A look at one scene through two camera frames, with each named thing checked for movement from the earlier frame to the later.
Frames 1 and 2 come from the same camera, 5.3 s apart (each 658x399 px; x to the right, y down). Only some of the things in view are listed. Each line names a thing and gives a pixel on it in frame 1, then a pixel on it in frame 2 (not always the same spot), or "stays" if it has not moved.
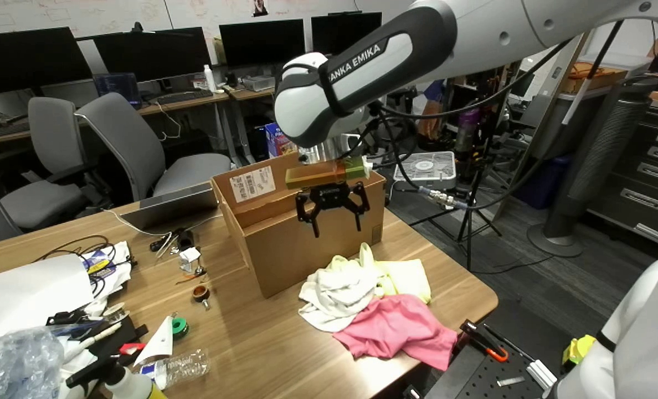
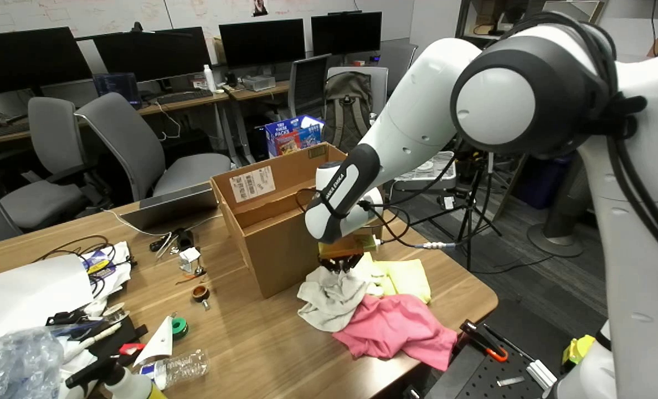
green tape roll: [177, 326] stays
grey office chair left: [54, 129] stays
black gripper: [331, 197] → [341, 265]
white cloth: [332, 294] stays
